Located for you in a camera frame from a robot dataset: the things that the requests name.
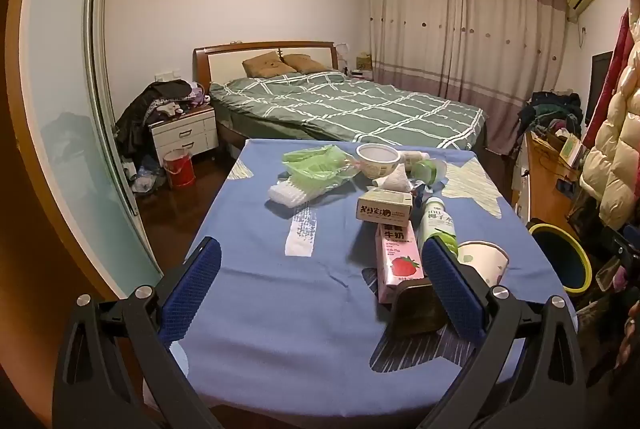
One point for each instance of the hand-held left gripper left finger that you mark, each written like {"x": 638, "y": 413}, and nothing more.
{"x": 192, "y": 294}

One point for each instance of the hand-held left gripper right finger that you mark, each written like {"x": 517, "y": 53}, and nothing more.
{"x": 450, "y": 289}

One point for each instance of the dark brown pouch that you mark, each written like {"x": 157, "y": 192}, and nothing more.
{"x": 415, "y": 309}

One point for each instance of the white paper cup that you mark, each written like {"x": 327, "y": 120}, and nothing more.
{"x": 482, "y": 261}

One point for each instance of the pink strawberry milk carton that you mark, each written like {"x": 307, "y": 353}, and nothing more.
{"x": 395, "y": 259}

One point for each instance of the green and white bottle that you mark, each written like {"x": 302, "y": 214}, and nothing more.
{"x": 435, "y": 221}

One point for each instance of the cream carton box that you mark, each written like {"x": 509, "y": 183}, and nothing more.
{"x": 382, "y": 209}

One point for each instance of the yellow-rimmed dark trash bin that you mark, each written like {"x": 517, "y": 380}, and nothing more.
{"x": 560, "y": 259}

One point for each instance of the white tissue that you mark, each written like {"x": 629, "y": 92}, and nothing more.
{"x": 395, "y": 181}

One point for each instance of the small beige bottle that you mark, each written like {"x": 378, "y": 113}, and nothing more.
{"x": 412, "y": 157}

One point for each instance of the white paper bowl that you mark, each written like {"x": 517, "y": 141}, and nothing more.
{"x": 377, "y": 166}

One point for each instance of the green plastic bag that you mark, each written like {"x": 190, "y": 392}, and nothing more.
{"x": 315, "y": 164}

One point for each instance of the blue star-print tablecloth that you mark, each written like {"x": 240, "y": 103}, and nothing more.
{"x": 280, "y": 289}

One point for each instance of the red bucket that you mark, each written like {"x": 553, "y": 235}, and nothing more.
{"x": 178, "y": 169}

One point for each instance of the plastic bags on floor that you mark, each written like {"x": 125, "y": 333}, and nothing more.
{"x": 147, "y": 176}

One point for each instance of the wooden side cabinet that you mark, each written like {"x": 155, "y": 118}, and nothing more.
{"x": 542, "y": 189}

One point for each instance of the white nightstand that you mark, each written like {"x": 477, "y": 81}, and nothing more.
{"x": 182, "y": 134}

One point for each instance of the pile of dark clothes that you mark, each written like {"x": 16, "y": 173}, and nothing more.
{"x": 145, "y": 109}

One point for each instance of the clothes heap on desk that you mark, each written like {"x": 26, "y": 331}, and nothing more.
{"x": 550, "y": 114}

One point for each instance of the bed with green plaid duvet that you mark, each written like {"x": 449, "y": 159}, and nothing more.
{"x": 350, "y": 109}

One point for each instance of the cream puffer jacket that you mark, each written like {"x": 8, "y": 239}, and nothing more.
{"x": 615, "y": 159}

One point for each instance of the frosted sliding wardrobe door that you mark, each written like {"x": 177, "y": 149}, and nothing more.
{"x": 65, "y": 109}

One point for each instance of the brown pillow with face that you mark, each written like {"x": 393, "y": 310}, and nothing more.
{"x": 267, "y": 65}

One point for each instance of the tissue box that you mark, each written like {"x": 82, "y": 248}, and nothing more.
{"x": 363, "y": 61}

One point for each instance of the black television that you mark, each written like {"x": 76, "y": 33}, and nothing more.
{"x": 599, "y": 84}

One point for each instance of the plain brown pillow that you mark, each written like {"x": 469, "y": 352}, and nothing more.
{"x": 307, "y": 63}

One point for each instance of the pink and cream curtain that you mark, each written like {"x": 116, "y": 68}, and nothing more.
{"x": 465, "y": 29}

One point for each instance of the red puffer jacket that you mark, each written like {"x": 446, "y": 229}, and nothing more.
{"x": 622, "y": 44}

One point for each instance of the wall socket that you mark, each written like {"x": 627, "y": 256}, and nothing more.
{"x": 167, "y": 75}

